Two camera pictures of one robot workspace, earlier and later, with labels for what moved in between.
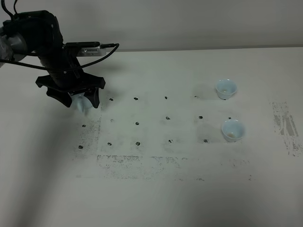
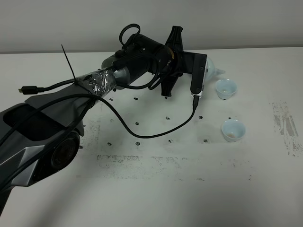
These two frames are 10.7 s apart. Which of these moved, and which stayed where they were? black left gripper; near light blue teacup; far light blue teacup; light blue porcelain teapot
Moved: black left gripper; light blue porcelain teapot
Stayed: near light blue teacup; far light blue teacup
